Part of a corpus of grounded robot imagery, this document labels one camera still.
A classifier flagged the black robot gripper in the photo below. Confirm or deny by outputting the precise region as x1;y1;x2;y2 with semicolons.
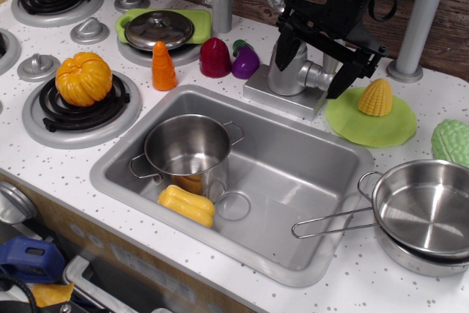
275;0;388;99

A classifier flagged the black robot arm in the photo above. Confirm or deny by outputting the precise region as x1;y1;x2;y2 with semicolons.
273;0;397;99

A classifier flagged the silver faucet lever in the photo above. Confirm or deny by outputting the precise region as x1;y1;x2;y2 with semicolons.
297;54;339;92

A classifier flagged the grey vertical pole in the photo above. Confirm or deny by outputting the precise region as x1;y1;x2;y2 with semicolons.
387;0;440;84

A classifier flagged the silver toy faucet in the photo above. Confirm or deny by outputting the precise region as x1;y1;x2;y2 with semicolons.
212;0;326;120

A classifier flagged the green round plate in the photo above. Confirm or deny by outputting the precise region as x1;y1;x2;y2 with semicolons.
325;87;417;148

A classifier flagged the purple toy eggplant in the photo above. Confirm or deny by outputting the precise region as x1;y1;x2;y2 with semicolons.
232;40;261;79

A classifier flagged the yellow toy corn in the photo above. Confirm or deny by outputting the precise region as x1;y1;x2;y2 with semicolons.
358;78;394;117

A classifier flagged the red toy pepper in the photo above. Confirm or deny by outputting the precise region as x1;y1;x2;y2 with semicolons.
199;37;232;78

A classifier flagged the grey toy sink basin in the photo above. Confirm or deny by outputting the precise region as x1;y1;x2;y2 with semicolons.
90;85;374;287

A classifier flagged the orange toy carrot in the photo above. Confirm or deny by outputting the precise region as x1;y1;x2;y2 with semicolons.
152;41;178;91

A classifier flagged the stainless steel pot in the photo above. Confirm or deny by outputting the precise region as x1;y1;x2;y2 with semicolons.
129;114;245;202

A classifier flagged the green toy bitter gourd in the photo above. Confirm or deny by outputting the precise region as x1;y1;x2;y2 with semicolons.
431;119;468;167

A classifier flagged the steel pot lid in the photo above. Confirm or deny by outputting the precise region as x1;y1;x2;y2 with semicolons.
125;10;194;51

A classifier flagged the steel frying pan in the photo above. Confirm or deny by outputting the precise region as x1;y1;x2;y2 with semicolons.
291;159;469;260

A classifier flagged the yellow toy bell pepper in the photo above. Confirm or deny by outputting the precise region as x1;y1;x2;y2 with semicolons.
157;185;215;228

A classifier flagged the grey stove knob back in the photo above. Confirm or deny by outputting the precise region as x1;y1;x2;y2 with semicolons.
114;0;150;12

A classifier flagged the grey stove knob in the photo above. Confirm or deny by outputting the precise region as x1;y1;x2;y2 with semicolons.
114;0;150;12
17;54;60;82
70;17;110;45

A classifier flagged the grey stove knob middle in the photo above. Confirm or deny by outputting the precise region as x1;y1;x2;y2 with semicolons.
70;17;110;45

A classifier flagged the steel pot under pan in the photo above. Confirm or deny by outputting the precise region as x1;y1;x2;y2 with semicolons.
374;227;468;278

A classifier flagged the orange toy pumpkin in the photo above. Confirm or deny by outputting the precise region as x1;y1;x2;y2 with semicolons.
55;52;113;107

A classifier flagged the back black stove burner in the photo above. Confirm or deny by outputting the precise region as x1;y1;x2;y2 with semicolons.
11;0;103;28

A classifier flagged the black stove burner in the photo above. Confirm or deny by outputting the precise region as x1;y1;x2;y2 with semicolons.
11;0;103;28
22;72;141;150

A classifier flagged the front black stove burner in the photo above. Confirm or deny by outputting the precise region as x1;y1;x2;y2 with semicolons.
22;72;141;150

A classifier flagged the grey stove knob front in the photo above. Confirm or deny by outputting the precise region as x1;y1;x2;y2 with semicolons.
17;54;60;82

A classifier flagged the left edge stove burner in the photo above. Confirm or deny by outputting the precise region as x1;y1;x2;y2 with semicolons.
1;29;21;75

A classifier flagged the silver oven knob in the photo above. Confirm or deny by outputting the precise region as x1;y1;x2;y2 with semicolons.
1;180;38;225

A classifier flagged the blue clamp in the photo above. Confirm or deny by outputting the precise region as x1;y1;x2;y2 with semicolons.
1;236;66;284

